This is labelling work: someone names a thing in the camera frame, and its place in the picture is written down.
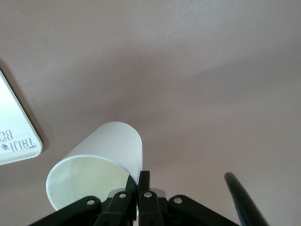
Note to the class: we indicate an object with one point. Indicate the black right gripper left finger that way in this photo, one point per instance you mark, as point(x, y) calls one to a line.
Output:
point(94, 212)

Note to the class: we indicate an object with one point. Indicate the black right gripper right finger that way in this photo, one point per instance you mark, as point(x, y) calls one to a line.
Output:
point(169, 212)

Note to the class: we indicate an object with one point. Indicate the white paper cup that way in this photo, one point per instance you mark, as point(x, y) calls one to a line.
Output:
point(113, 141)

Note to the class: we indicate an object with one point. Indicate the cream bear print tray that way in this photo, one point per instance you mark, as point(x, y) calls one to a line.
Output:
point(14, 122)

